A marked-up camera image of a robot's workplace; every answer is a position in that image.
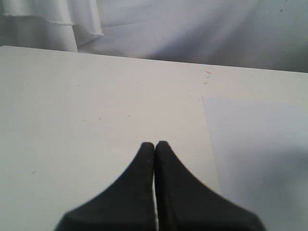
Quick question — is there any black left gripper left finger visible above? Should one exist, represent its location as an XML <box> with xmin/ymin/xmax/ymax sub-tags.
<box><xmin>55</xmin><ymin>142</ymin><xmax>154</xmax><ymax>231</ymax></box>

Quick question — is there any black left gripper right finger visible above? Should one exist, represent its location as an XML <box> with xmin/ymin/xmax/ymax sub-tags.
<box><xmin>154</xmin><ymin>141</ymin><xmax>266</xmax><ymax>231</ymax></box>

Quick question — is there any white paper sheet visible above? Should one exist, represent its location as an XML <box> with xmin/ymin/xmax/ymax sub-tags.
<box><xmin>203</xmin><ymin>97</ymin><xmax>308</xmax><ymax>231</ymax></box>

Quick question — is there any white fabric backdrop curtain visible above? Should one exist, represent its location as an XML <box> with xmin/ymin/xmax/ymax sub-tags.
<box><xmin>0</xmin><ymin>0</ymin><xmax>308</xmax><ymax>72</ymax></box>

